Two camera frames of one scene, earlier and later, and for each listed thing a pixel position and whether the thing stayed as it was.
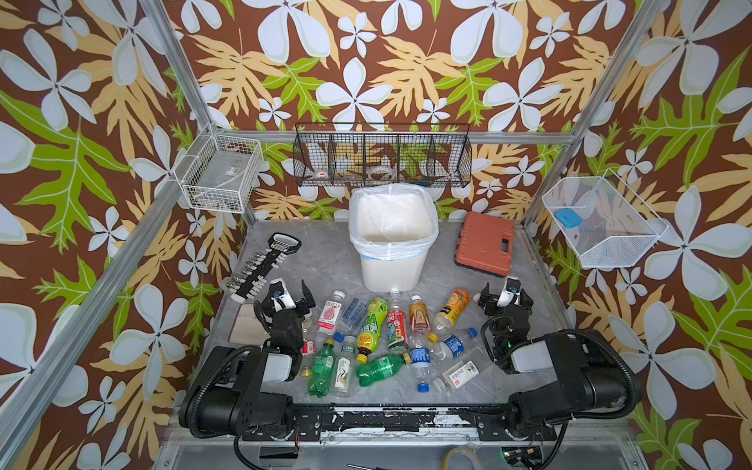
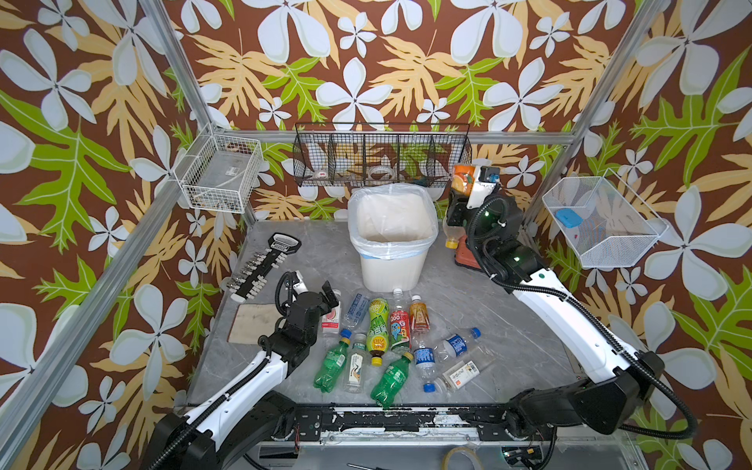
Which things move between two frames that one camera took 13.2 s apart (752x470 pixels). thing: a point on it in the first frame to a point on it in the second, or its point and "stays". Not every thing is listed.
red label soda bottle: (397, 330) stays
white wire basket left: (219, 171) stays
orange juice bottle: (450, 314) to (462, 180)
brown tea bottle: (419, 317) stays
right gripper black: (493, 302) to (458, 213)
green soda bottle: (380, 368) to (390, 382)
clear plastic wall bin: (618, 226) stays
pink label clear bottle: (329, 316) stays
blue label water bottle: (352, 318) stays
